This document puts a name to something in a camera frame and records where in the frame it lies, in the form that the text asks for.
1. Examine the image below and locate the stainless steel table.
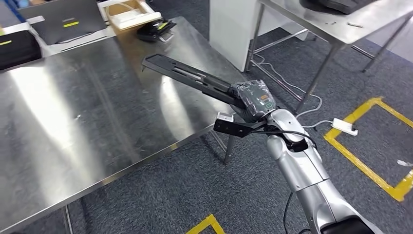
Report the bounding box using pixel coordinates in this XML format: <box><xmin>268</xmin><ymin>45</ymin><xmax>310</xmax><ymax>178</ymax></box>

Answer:
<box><xmin>245</xmin><ymin>0</ymin><xmax>413</xmax><ymax>113</ymax></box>

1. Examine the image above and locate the black handheld device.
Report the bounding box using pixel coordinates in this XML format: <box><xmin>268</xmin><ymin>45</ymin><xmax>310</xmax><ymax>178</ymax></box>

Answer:
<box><xmin>136</xmin><ymin>18</ymin><xmax>177</xmax><ymax>43</ymax></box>

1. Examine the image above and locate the light wooden tray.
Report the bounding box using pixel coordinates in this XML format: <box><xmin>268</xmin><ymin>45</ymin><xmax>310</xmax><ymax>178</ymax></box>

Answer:
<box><xmin>97</xmin><ymin>0</ymin><xmax>162</xmax><ymax>32</ymax></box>

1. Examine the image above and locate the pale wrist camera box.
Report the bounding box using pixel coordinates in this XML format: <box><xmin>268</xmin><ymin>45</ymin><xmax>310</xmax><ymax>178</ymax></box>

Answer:
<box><xmin>216</xmin><ymin>112</ymin><xmax>235</xmax><ymax>123</ymax></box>

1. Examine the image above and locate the black plastic panel part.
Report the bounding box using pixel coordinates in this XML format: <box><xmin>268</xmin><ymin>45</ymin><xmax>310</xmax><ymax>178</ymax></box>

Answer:
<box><xmin>141</xmin><ymin>53</ymin><xmax>248</xmax><ymax>109</ymax></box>

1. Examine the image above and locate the white cabinet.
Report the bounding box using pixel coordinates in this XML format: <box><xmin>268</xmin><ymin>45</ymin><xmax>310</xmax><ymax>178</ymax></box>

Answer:
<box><xmin>209</xmin><ymin>0</ymin><xmax>261</xmax><ymax>72</ymax></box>

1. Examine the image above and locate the black soft case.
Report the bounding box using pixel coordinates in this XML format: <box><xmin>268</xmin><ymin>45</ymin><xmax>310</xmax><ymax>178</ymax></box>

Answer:
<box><xmin>0</xmin><ymin>30</ymin><xmax>43</xmax><ymax>70</ymax></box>

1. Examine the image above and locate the black hanging arm cable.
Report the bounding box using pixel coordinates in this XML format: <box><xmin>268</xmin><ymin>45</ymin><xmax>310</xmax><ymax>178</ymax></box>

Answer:
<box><xmin>282</xmin><ymin>192</ymin><xmax>312</xmax><ymax>234</ymax></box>

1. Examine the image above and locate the stainless steel workbench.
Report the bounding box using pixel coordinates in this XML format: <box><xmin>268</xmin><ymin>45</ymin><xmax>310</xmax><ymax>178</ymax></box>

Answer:
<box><xmin>0</xmin><ymin>16</ymin><xmax>246</xmax><ymax>234</ymax></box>

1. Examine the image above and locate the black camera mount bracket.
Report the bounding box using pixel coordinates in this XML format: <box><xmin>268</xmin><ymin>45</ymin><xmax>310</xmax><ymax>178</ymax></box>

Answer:
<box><xmin>212</xmin><ymin>118</ymin><xmax>268</xmax><ymax>139</ymax></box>

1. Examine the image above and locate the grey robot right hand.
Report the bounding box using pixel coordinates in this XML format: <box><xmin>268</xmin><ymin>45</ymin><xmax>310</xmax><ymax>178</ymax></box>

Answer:
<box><xmin>229</xmin><ymin>79</ymin><xmax>278</xmax><ymax>124</ymax></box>

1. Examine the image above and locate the black flat object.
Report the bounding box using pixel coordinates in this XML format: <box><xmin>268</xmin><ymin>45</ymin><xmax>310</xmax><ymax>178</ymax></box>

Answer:
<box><xmin>299</xmin><ymin>0</ymin><xmax>380</xmax><ymax>16</ymax></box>

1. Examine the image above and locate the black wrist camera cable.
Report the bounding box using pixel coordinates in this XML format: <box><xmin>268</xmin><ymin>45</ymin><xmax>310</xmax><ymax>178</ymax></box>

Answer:
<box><xmin>249</xmin><ymin>129</ymin><xmax>319</xmax><ymax>150</ymax></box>

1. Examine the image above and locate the white power strip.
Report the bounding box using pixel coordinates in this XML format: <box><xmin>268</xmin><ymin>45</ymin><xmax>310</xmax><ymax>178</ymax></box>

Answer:
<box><xmin>331</xmin><ymin>117</ymin><xmax>359</xmax><ymax>137</ymax></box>

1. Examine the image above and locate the dark grey laptop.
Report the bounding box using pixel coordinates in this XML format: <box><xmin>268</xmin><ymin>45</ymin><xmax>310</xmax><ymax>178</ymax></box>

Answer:
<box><xmin>18</xmin><ymin>0</ymin><xmax>108</xmax><ymax>46</ymax></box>

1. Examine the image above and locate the white power cable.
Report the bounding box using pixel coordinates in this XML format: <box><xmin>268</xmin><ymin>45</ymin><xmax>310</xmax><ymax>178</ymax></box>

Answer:
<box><xmin>251</xmin><ymin>53</ymin><xmax>335</xmax><ymax>129</ymax></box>

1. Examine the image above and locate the white desk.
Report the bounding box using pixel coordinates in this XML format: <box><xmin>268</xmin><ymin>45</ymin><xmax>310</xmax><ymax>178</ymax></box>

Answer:
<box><xmin>0</xmin><ymin>15</ymin><xmax>118</xmax><ymax>59</ymax></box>

